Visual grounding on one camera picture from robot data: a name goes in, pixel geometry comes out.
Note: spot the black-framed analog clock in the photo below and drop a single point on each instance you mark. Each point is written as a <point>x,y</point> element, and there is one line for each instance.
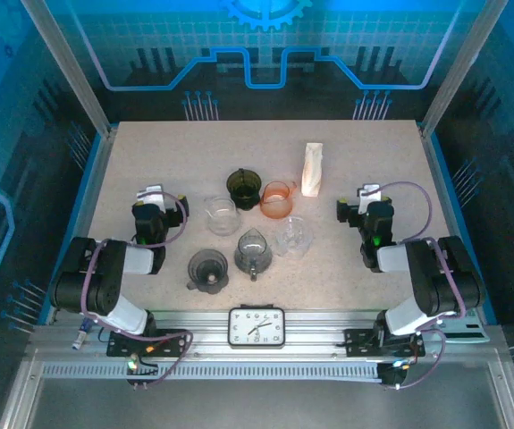
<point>256,328</point>

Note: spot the grey plastic coffee dripper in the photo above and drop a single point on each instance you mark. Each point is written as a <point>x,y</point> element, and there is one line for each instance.
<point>207,268</point>

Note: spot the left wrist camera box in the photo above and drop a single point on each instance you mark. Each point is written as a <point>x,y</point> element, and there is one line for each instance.
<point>151,195</point>

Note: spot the aluminium table side rail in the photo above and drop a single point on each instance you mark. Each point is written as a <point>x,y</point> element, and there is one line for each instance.
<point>440,192</point>
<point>93,192</point>

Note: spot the clear glass coffee server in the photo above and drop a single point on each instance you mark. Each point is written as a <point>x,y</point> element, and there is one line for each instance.
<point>294,237</point>

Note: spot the white and blue marker pen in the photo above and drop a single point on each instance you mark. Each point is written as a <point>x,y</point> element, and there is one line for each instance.
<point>80,339</point>

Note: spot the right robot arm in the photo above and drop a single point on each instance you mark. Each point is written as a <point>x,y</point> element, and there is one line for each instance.
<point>435,277</point>

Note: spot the grey metal front panel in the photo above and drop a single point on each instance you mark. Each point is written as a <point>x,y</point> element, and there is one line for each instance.
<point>256,406</point>

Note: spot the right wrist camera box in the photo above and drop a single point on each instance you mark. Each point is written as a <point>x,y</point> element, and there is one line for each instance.
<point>368,194</point>

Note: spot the orange glass coffee server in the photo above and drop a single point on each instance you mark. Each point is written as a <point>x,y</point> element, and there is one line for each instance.
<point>276,205</point>

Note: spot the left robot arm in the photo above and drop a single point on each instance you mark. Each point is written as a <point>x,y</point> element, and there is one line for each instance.
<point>104,277</point>

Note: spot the aluminium frame post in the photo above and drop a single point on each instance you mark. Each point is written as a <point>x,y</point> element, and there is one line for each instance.
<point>458,67</point>
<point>69,67</point>

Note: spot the aluminium mounting rail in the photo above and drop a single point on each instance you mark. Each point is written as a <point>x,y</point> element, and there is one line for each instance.
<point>319,326</point>

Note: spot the clear glass cup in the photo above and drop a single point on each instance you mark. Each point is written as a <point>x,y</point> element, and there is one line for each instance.
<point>223,216</point>

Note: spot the grey glass coffee server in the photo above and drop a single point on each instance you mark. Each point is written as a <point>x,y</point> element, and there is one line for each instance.
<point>253,252</point>

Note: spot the dark green coffee dripper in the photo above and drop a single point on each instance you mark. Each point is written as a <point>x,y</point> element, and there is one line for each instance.
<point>243,187</point>

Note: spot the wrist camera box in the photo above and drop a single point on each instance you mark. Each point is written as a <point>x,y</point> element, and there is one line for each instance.
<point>368,194</point>
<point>151,195</point>

